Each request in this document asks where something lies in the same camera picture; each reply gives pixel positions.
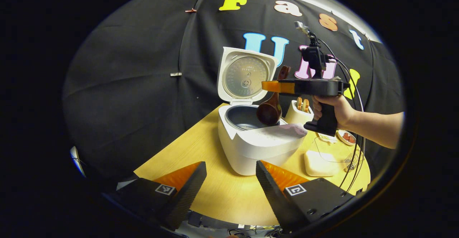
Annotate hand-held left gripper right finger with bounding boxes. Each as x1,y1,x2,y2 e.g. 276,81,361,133
255,160,359,231

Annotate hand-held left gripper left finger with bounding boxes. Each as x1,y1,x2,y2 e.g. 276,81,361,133
108,161,208,231

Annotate brown wooden spoon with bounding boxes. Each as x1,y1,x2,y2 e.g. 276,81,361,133
256,65,291,126

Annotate white rice cooker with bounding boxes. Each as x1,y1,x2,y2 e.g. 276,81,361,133
217,47,308,176

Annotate clear box of rice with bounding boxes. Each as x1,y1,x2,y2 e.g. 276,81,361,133
304,137,355,177

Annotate white toaster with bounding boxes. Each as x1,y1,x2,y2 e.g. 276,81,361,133
285,100,315,125

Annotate small white plate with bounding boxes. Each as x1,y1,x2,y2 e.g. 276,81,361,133
337,130,357,146

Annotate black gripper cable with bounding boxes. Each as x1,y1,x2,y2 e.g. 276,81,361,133
328,56,360,188
317,39,366,192

